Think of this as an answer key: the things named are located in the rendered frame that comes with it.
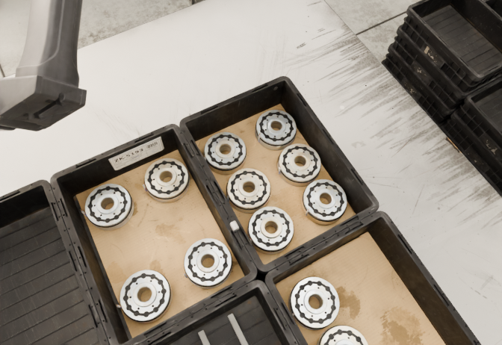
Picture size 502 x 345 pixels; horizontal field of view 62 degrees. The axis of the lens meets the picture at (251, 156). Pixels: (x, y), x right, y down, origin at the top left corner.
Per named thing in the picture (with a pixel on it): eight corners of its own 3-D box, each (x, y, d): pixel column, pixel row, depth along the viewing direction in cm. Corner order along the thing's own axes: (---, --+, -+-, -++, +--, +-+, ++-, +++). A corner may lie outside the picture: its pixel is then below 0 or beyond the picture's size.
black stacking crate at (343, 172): (182, 145, 108) (177, 122, 97) (281, 101, 115) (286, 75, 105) (258, 284, 93) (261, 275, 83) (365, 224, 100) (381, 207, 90)
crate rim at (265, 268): (177, 125, 99) (175, 120, 97) (285, 79, 107) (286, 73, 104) (260, 278, 84) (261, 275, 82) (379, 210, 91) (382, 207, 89)
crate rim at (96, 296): (51, 180, 92) (47, 175, 89) (177, 125, 99) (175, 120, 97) (117, 358, 77) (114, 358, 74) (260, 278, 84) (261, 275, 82)
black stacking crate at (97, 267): (67, 196, 100) (49, 177, 90) (181, 145, 107) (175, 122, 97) (129, 358, 85) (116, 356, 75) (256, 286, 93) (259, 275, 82)
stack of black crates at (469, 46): (371, 78, 204) (406, 7, 163) (417, 54, 211) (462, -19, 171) (426, 140, 189) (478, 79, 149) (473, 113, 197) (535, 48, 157)
